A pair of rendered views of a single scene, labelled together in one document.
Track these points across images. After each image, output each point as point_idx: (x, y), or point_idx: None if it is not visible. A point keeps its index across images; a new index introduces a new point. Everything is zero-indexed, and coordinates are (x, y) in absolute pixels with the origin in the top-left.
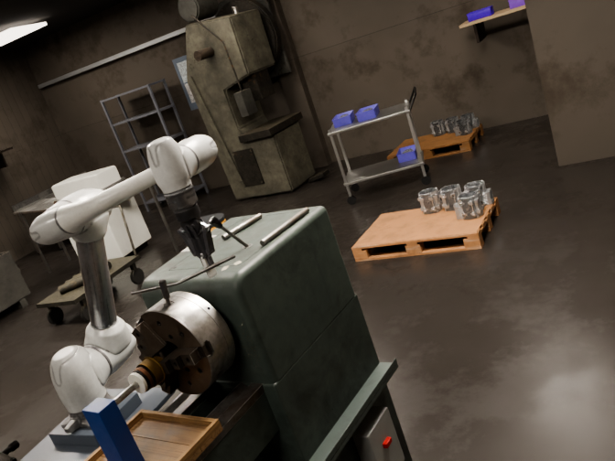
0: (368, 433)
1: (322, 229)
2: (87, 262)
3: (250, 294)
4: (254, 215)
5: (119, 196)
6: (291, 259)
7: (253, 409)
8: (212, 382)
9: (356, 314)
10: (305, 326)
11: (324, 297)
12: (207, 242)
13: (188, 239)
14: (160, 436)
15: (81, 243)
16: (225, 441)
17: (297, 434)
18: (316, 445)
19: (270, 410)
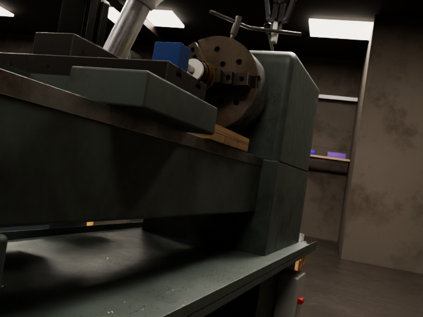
0: (296, 277)
1: (315, 100)
2: (128, 18)
3: (294, 74)
4: None
5: None
6: (306, 90)
7: (255, 170)
8: (238, 121)
9: (304, 185)
10: (295, 148)
11: (303, 145)
12: (290, 8)
13: (269, 5)
14: None
15: (136, 0)
16: (240, 166)
17: (270, 222)
18: (270, 250)
19: (258, 187)
